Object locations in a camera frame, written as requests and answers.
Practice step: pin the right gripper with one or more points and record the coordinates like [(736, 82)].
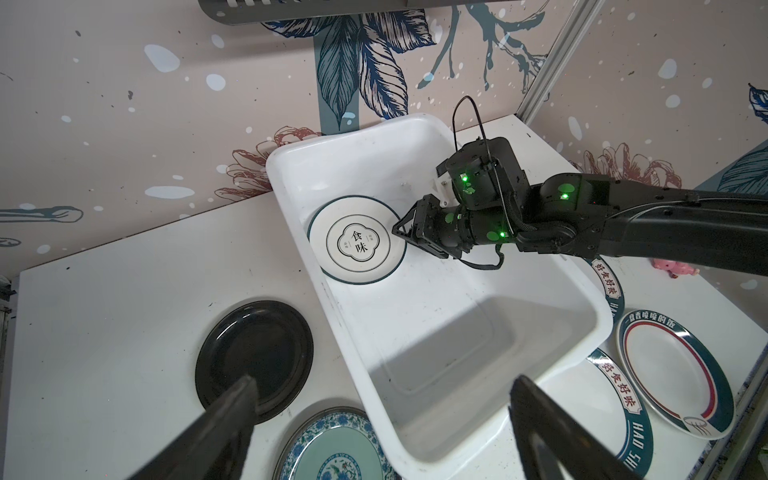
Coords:
[(452, 231)]

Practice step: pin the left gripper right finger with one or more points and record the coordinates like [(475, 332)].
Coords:
[(551, 443)]

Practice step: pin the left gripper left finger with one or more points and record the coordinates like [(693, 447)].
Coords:
[(216, 445)]

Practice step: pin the white plate black line emblem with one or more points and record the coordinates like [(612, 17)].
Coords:
[(352, 240)]

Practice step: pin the green red rim plate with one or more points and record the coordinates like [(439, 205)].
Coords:
[(676, 374)]

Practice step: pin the small green rim plate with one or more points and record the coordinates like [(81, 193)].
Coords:
[(612, 288)]

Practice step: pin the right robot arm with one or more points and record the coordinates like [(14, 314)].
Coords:
[(587, 216)]

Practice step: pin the white plastic bin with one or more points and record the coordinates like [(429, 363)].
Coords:
[(433, 348)]

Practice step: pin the large green rim plate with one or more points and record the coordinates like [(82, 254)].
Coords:
[(636, 452)]

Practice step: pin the black round plate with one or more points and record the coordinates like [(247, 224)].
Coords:
[(267, 340)]

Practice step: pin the teal floral patterned plate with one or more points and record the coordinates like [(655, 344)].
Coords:
[(336, 443)]

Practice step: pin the pink toy pig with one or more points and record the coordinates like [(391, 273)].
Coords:
[(674, 269)]

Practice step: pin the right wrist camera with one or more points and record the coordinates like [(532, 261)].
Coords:
[(483, 171)]

